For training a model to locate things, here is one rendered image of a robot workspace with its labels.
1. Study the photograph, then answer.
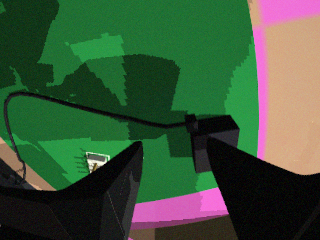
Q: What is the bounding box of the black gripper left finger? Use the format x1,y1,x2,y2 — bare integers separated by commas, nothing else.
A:
0,141,144,240

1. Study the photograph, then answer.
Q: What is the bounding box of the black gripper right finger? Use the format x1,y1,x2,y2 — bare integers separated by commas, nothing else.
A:
205,137,320,240

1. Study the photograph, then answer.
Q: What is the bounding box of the black cable with plug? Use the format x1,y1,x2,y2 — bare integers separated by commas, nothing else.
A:
4,91,240,187

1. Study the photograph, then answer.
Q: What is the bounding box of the green circuit board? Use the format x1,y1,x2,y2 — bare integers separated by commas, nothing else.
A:
0,0,259,204

